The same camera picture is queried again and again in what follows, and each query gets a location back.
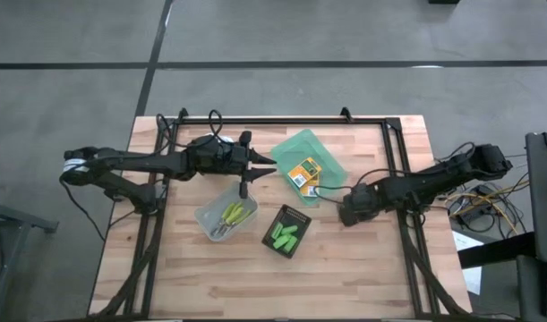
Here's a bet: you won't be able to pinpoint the black slotted plastic basket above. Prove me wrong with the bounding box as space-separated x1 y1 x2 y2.
261 204 313 259

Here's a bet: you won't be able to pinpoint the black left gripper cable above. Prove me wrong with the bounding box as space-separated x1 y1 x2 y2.
155 109 225 151

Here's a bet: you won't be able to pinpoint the green translucent plastic bin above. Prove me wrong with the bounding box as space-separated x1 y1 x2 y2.
270 128 349 208

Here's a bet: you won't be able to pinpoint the yellow green crayon box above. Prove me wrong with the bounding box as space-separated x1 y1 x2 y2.
286 157 323 189

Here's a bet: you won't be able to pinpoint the green handled scissors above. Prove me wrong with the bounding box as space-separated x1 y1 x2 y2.
223 208 254 233
217 206 245 236
212 201 236 236

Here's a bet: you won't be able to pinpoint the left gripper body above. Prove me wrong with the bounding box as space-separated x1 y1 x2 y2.
185 131 252 200

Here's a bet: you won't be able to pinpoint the black power strip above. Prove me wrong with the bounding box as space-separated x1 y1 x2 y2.
460 208 496 227

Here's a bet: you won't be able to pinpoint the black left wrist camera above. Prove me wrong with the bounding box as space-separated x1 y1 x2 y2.
204 141 234 167

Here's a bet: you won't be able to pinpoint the grey metal stand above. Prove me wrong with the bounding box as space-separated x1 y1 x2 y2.
0 196 59 322

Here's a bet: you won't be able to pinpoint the black desk leg bar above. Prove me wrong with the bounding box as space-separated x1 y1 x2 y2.
456 231 537 269

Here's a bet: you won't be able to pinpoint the yellow floor cable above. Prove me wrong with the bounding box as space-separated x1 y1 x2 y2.
442 190 532 234

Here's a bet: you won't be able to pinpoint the clear translucent plastic bin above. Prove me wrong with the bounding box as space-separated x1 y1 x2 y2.
193 181 260 243

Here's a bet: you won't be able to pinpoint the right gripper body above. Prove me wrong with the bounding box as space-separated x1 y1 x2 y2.
338 182 384 227

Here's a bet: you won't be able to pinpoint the grey desk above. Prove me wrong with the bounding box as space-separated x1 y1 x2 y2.
517 131 547 322

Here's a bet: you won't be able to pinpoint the black left base cable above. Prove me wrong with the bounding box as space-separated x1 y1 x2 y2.
59 176 108 243

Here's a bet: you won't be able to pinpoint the dark packet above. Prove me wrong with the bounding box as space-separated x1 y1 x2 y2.
299 174 321 199

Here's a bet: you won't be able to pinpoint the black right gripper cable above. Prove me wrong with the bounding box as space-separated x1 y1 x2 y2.
312 167 420 200

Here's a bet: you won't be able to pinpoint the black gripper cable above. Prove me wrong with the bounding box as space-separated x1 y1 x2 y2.
312 167 420 200
155 109 225 151

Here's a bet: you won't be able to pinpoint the white paper sheet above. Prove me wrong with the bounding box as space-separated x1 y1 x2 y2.
451 230 483 296

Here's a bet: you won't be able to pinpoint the black metal table frame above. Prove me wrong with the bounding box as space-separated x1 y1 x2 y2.
93 106 474 321

